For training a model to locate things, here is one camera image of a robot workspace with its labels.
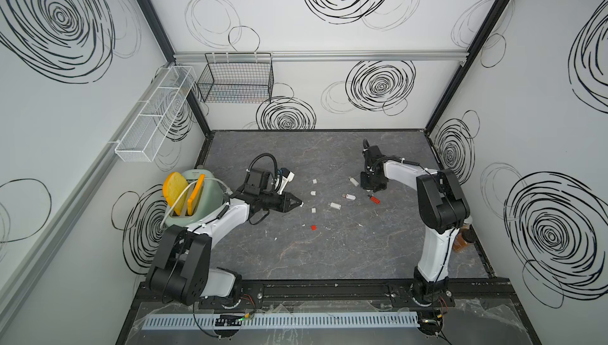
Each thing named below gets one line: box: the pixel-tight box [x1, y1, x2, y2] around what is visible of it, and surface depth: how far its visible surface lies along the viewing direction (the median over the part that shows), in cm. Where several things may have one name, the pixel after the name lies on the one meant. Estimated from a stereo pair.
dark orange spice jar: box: [452, 223, 477, 254], surface depth 79 cm
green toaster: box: [164, 168, 225, 228], surface depth 82 cm
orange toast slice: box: [186, 174, 206, 217], surface depth 74 cm
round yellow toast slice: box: [163, 171, 190, 217], surface depth 77 cm
